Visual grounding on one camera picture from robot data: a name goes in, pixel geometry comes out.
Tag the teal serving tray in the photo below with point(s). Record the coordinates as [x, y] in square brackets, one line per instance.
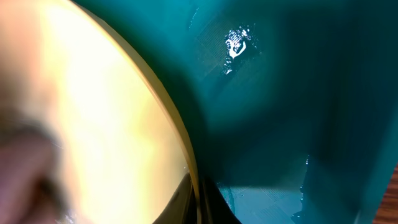
[290, 105]

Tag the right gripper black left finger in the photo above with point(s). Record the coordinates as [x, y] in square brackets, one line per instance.
[181, 209]

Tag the yellow plate with blue stain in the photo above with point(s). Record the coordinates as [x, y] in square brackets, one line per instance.
[122, 148]

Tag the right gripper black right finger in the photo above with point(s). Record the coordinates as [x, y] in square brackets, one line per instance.
[214, 208]

